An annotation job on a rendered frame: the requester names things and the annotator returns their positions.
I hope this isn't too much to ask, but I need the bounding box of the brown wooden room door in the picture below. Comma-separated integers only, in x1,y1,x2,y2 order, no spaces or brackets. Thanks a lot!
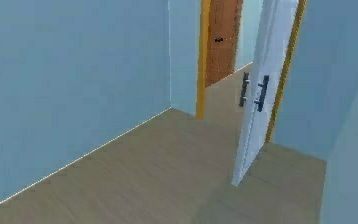
204,0,244,89

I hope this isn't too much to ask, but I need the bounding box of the white room door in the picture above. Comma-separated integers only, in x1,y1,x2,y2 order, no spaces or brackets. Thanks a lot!
231,0,300,187

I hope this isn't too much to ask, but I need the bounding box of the yellow door frame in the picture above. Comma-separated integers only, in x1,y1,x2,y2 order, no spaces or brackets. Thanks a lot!
195,0,308,144

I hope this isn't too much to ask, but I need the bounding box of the black bar door handle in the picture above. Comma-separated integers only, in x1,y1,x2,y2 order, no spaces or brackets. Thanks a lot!
238,71,251,108
253,74,270,113

